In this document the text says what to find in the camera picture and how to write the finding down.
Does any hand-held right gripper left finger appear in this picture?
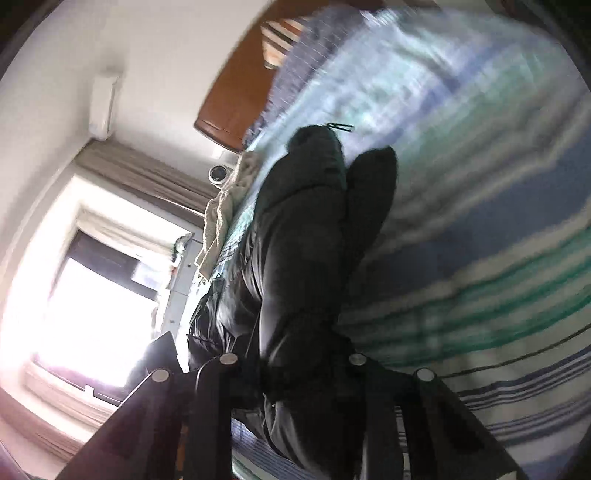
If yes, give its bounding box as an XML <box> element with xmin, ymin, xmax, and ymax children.
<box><xmin>60</xmin><ymin>353</ymin><xmax>265</xmax><ymax>480</ymax></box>

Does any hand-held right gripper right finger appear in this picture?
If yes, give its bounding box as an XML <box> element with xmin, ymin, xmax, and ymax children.
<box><xmin>336</xmin><ymin>352</ymin><xmax>528</xmax><ymax>480</ymax></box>

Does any black puffer jacket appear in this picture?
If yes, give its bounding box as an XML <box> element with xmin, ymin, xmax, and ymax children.
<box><xmin>187</xmin><ymin>124</ymin><xmax>400</xmax><ymax>480</ymax></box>

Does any white side cabinet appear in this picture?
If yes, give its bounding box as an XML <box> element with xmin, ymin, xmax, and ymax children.
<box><xmin>161</xmin><ymin>235</ymin><xmax>208</xmax><ymax>333</ymax></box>

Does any window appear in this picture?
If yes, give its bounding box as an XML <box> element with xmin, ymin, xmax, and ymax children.
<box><xmin>0</xmin><ymin>175</ymin><xmax>195</xmax><ymax>407</ymax></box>

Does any cream blanket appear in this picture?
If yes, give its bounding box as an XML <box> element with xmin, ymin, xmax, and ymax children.
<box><xmin>194</xmin><ymin>150</ymin><xmax>262</xmax><ymax>278</ymax></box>

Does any striped bed sheet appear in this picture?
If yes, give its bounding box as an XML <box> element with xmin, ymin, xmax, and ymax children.
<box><xmin>217</xmin><ymin>4</ymin><xmax>591</xmax><ymax>480</ymax></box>

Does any beige curtain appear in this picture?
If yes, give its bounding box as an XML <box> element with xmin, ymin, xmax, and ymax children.
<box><xmin>76</xmin><ymin>138</ymin><xmax>218</xmax><ymax>227</ymax></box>

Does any wooden bed headboard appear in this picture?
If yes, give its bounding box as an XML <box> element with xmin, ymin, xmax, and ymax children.
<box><xmin>194</xmin><ymin>4</ymin><xmax>324</xmax><ymax>153</ymax></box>

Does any white air conditioner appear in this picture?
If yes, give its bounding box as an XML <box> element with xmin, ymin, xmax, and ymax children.
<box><xmin>88</xmin><ymin>71</ymin><xmax>123</xmax><ymax>139</ymax></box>

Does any striped pillow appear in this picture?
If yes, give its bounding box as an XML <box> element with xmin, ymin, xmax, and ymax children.
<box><xmin>261</xmin><ymin>16</ymin><xmax>310</xmax><ymax>70</ymax></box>

